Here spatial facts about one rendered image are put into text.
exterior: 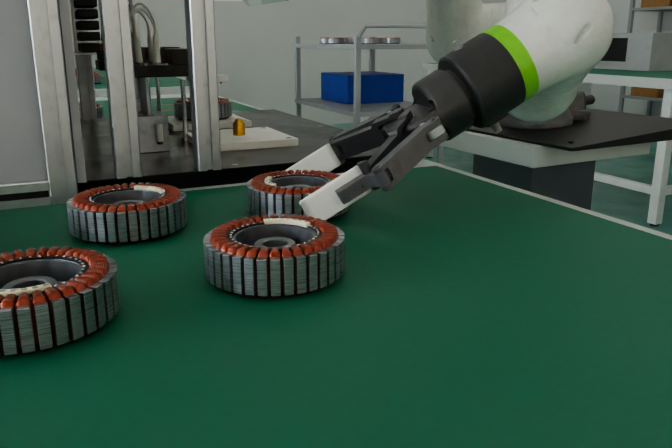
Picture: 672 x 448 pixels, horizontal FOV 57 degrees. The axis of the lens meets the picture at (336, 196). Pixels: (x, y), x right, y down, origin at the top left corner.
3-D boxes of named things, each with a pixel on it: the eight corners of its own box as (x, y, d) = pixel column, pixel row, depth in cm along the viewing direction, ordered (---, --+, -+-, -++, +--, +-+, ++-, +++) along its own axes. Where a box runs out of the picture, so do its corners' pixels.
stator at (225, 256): (323, 309, 44) (323, 259, 43) (179, 293, 46) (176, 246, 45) (357, 256, 54) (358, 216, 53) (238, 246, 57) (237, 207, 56)
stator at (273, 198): (336, 196, 75) (336, 166, 74) (360, 221, 64) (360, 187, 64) (243, 201, 73) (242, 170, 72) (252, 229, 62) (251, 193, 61)
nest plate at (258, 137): (267, 133, 112) (267, 126, 111) (298, 145, 99) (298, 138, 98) (184, 138, 106) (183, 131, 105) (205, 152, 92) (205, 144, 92)
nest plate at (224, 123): (230, 118, 133) (230, 112, 133) (251, 126, 120) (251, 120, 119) (159, 122, 127) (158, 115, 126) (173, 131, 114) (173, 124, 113)
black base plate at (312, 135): (274, 118, 150) (274, 108, 150) (417, 165, 94) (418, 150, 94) (64, 130, 131) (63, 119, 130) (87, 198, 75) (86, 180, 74)
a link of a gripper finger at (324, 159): (329, 143, 74) (328, 142, 75) (280, 174, 74) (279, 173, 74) (341, 164, 75) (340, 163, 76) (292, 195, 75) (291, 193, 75)
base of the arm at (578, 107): (568, 110, 146) (569, 84, 144) (624, 116, 133) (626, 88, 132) (484, 123, 134) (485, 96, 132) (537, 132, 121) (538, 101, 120)
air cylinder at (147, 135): (161, 143, 100) (159, 109, 99) (170, 151, 94) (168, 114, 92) (129, 146, 98) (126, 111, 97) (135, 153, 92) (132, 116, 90)
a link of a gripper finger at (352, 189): (383, 175, 62) (393, 182, 59) (341, 202, 62) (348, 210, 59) (376, 163, 62) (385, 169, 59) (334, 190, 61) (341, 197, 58)
